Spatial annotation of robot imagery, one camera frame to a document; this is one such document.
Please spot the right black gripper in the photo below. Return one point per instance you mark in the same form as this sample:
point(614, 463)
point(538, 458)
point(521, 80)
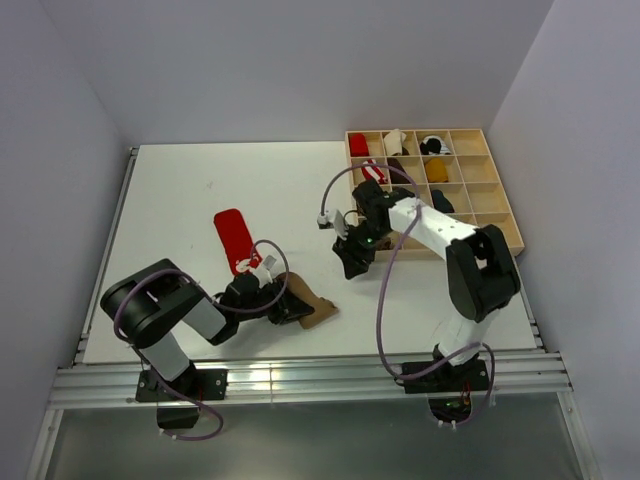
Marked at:
point(351, 256)

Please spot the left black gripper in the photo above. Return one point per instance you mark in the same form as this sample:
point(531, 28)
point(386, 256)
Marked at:
point(288, 309)

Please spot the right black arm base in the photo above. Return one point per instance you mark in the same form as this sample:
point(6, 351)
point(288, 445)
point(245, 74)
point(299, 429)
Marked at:
point(458, 383)

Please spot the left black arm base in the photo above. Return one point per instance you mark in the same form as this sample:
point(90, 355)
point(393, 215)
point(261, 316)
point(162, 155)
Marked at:
point(178, 402)

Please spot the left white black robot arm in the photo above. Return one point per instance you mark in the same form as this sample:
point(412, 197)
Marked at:
point(146, 306)

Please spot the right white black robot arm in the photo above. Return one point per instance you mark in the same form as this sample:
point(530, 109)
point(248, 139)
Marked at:
point(480, 270)

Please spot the rolled taupe sock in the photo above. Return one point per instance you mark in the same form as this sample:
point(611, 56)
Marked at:
point(385, 244)

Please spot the red patterned sock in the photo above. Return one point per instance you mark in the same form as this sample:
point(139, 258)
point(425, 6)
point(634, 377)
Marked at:
point(236, 241)

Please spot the rolled red white striped sock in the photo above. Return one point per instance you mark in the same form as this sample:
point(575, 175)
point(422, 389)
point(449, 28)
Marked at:
point(371, 170)

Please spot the rolled dark brown sock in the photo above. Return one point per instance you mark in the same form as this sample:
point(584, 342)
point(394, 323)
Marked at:
point(398, 174)

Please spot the rolled dark teal sock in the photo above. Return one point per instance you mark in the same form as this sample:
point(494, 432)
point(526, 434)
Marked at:
point(441, 203)

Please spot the rolled mustard yellow sock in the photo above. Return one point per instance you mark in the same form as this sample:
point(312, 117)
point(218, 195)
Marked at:
point(435, 170)

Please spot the rolled cream sock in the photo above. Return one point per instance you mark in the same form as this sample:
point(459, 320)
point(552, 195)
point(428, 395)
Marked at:
point(394, 142)

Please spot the wooden compartment tray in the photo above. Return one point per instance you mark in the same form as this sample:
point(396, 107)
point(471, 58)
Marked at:
point(474, 188)

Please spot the rolled black white sock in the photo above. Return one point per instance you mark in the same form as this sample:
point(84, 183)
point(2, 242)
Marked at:
point(434, 145)

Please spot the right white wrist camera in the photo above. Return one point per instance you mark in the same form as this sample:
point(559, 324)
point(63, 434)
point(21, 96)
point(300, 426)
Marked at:
point(334, 220)

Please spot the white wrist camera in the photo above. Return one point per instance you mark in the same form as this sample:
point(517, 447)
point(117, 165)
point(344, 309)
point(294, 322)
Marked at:
point(334, 220)
point(262, 267)

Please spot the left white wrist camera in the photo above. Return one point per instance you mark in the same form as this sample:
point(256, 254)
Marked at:
point(262, 267)

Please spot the aluminium frame rail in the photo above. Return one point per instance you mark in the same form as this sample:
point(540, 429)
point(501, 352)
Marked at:
point(320, 379)

